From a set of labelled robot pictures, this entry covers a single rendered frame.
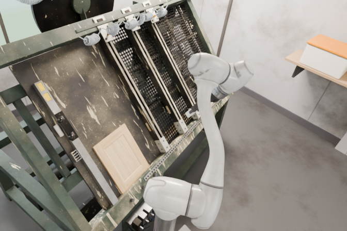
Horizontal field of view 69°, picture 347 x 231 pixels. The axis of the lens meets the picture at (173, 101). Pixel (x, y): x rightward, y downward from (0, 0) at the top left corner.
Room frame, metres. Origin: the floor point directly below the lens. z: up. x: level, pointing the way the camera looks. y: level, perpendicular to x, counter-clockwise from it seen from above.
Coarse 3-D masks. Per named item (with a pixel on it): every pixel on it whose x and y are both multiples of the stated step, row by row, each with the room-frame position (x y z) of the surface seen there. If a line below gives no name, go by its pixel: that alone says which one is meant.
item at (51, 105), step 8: (40, 80) 1.23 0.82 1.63; (40, 96) 1.18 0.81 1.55; (48, 104) 1.15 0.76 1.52; (56, 104) 1.18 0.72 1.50; (56, 112) 1.14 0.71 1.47; (56, 120) 1.12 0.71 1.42; (72, 144) 1.06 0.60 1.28; (80, 144) 1.08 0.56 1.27; (80, 152) 1.04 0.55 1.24; (88, 160) 1.03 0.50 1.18; (88, 168) 1.00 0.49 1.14; (96, 168) 1.02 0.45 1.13; (96, 176) 0.98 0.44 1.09; (104, 184) 0.97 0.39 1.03; (104, 192) 0.93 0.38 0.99; (112, 192) 0.96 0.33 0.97; (112, 200) 0.92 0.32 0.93
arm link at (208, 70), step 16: (192, 64) 0.89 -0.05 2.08; (208, 64) 0.88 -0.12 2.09; (224, 64) 0.93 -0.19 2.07; (208, 80) 0.86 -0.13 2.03; (224, 80) 0.91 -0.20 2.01; (208, 96) 0.84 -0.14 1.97; (208, 112) 0.80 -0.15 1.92; (208, 128) 0.77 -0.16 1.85; (208, 160) 0.72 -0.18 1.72; (224, 160) 0.72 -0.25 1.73; (208, 176) 0.65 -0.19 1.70
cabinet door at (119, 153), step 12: (120, 132) 1.33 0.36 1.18; (96, 144) 1.16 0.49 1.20; (108, 144) 1.20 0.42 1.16; (120, 144) 1.26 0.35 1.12; (132, 144) 1.31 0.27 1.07; (108, 156) 1.14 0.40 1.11; (120, 156) 1.19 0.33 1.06; (132, 156) 1.25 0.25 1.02; (108, 168) 1.08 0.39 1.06; (120, 168) 1.13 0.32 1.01; (132, 168) 1.18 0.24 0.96; (144, 168) 1.23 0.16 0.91; (120, 180) 1.06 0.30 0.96; (132, 180) 1.11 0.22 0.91
